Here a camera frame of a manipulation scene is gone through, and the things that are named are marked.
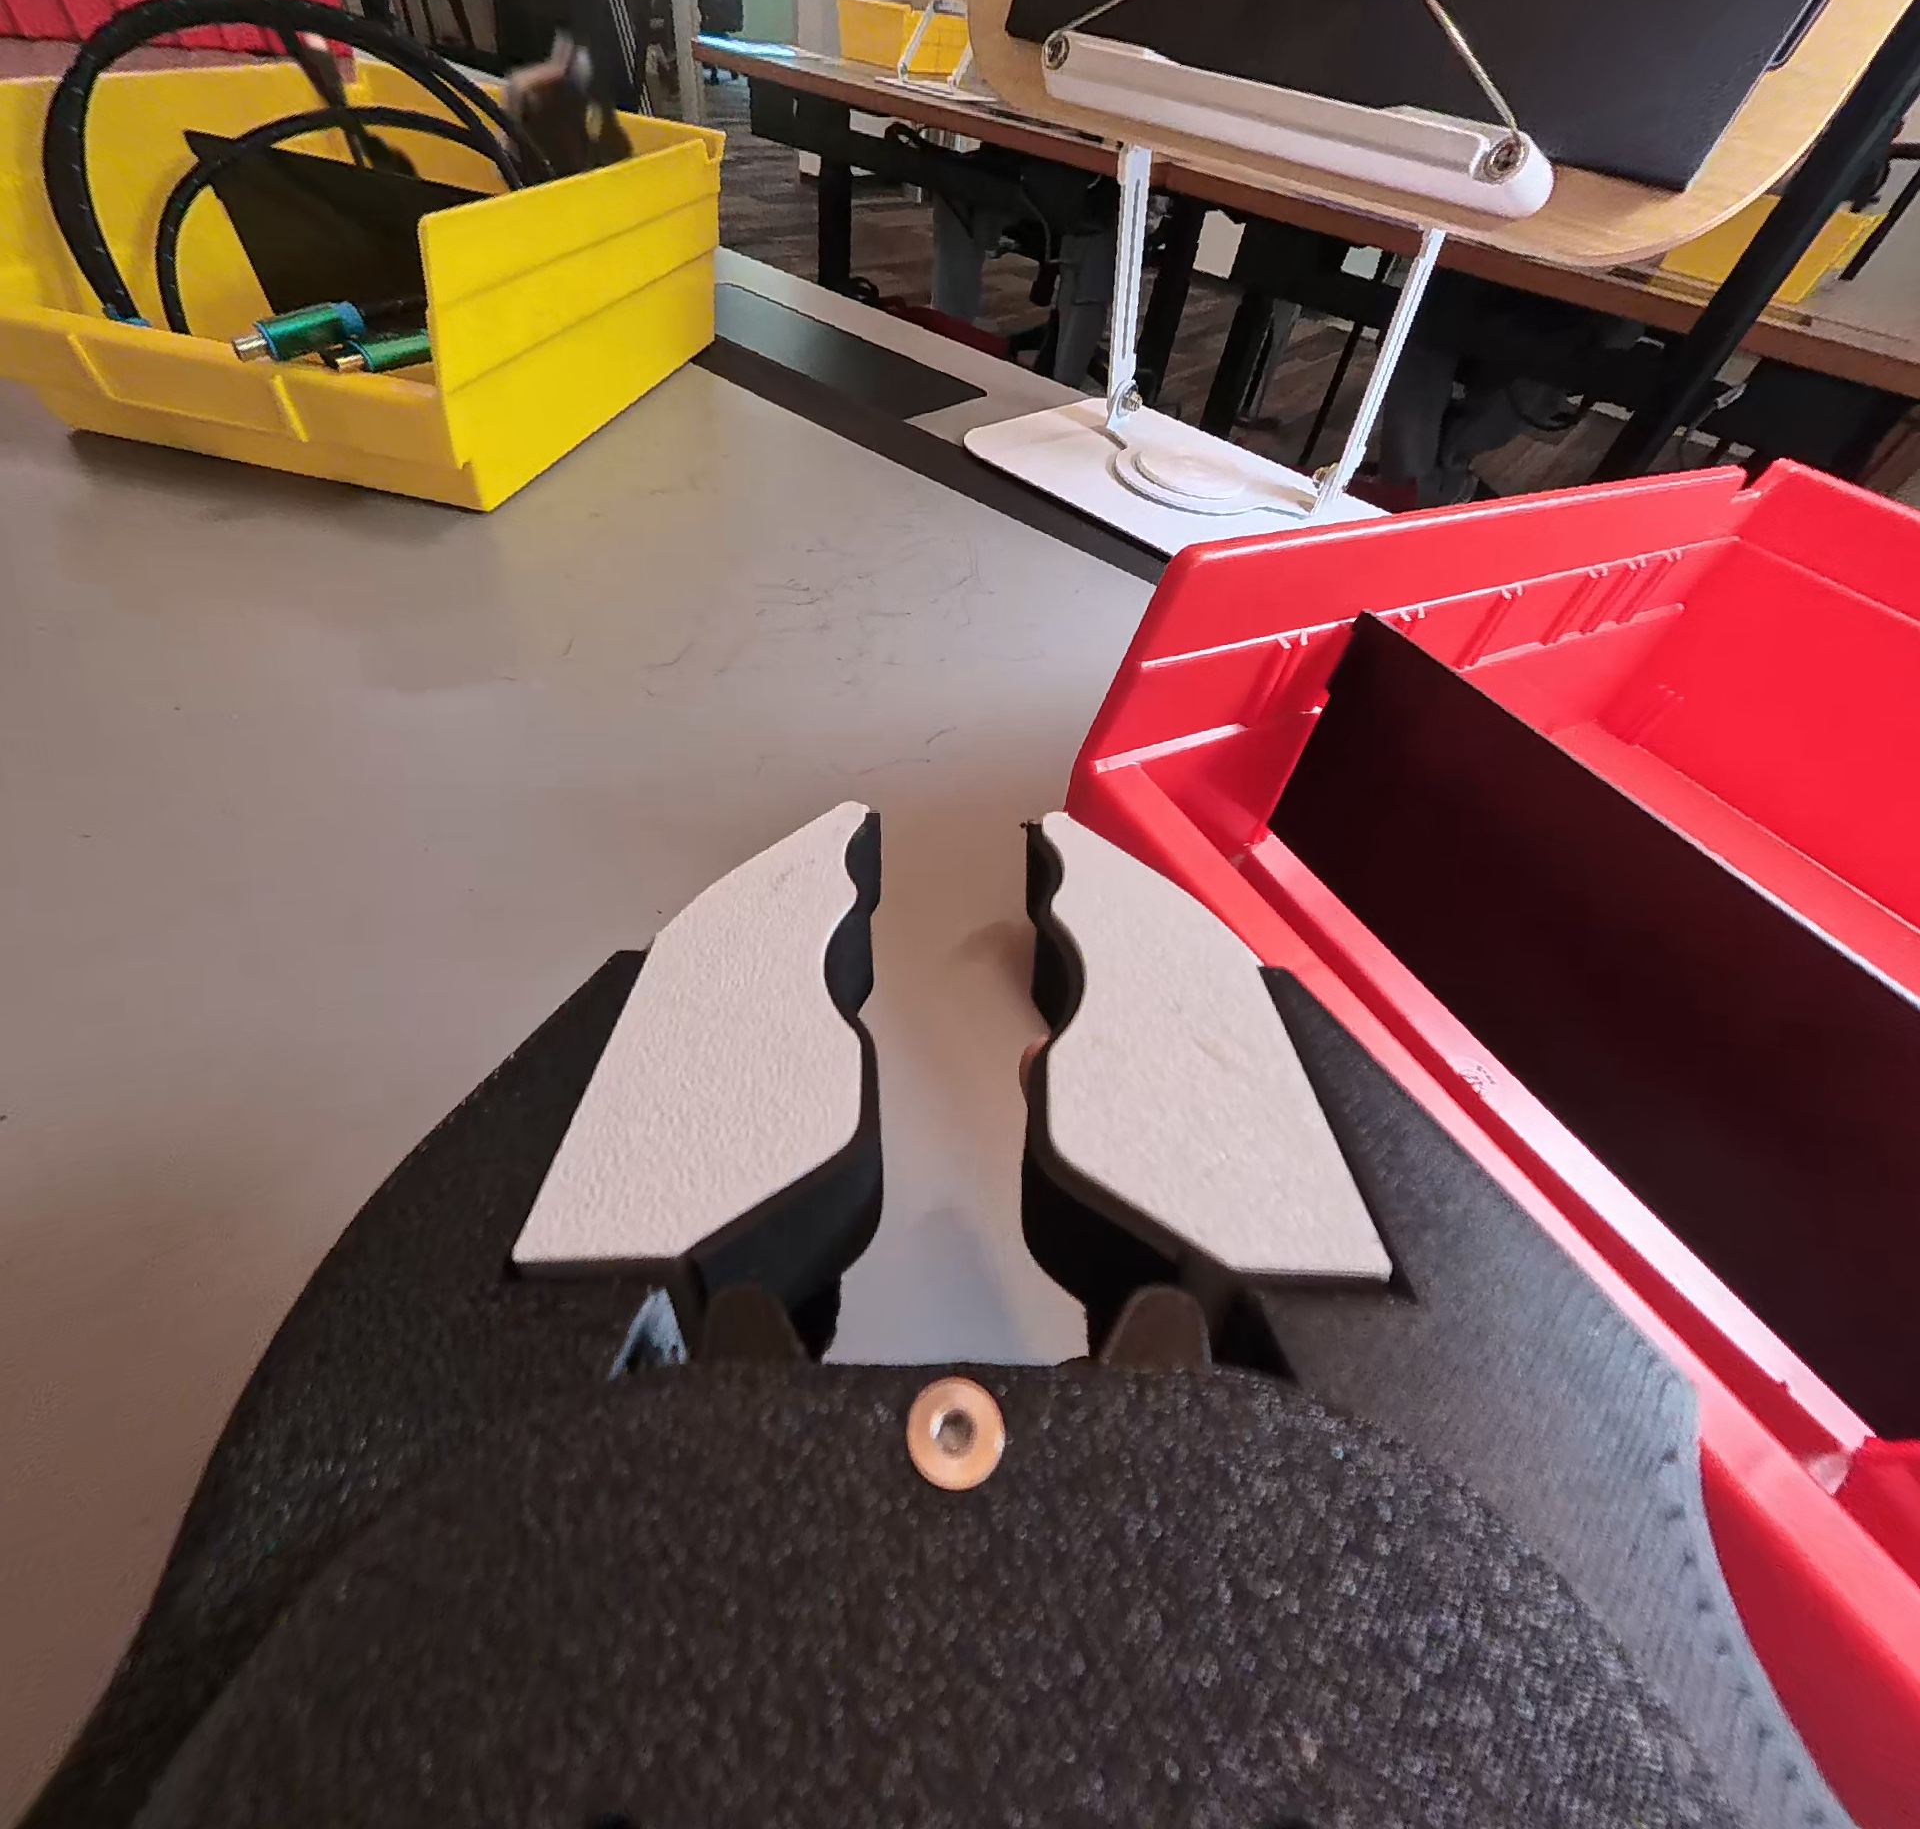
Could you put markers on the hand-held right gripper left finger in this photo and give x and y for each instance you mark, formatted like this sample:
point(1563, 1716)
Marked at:
point(706, 1080)

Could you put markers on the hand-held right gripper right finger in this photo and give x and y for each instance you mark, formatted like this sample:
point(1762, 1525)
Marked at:
point(1200, 1092)

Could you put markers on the yellow plastic bin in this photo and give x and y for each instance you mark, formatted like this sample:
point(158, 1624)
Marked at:
point(869, 30)
point(1757, 245)
point(572, 300)

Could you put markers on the black bin divider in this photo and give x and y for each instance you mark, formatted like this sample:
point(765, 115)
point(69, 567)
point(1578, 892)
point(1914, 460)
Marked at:
point(317, 231)
point(1575, 960)

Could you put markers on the white tablet stand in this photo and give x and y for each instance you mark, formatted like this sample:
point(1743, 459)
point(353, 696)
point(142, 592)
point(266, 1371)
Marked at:
point(1290, 119)

